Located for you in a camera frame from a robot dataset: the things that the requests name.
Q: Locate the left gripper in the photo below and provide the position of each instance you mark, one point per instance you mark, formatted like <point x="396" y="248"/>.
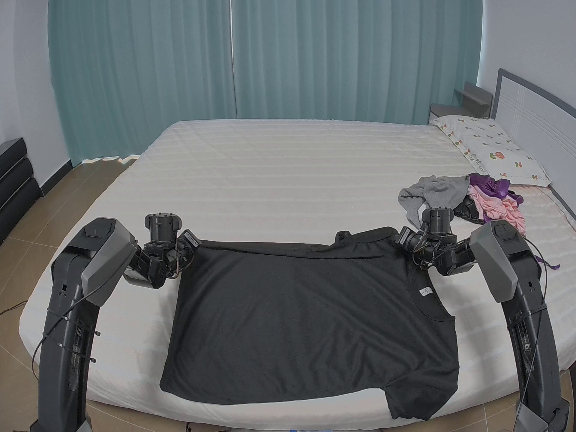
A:
<point x="186" y="248"/>

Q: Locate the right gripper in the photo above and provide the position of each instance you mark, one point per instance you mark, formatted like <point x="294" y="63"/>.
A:
<point x="411" y="240"/>

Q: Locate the black T-shirt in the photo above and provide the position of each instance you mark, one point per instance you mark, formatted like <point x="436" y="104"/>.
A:
<point x="306" y="322"/>

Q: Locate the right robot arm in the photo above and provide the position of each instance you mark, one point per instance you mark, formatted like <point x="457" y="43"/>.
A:
<point x="499" y="259"/>

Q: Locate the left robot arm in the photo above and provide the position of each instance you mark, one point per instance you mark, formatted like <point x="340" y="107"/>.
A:
<point x="99" y="250"/>

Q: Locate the pile of clothes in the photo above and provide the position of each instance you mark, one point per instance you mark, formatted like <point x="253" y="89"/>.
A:
<point x="495" y="203"/>

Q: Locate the bed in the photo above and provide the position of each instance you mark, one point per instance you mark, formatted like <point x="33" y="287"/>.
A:
<point x="270" y="173"/>

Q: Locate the grey garment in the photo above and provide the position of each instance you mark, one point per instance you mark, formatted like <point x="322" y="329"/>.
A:
<point x="441" y="191"/>

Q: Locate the white printed pillow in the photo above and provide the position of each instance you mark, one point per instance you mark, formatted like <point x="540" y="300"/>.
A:
<point x="490" y="151"/>

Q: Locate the grey bedside table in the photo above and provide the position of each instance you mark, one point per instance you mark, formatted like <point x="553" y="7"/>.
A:
<point x="468" y="97"/>

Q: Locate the black chest of drawers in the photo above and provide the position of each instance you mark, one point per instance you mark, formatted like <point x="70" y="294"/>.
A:
<point x="15" y="182"/>

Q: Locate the blue-green curtain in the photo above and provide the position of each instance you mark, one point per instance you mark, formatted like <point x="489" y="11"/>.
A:
<point x="144" y="61"/>
<point x="360" y="47"/>

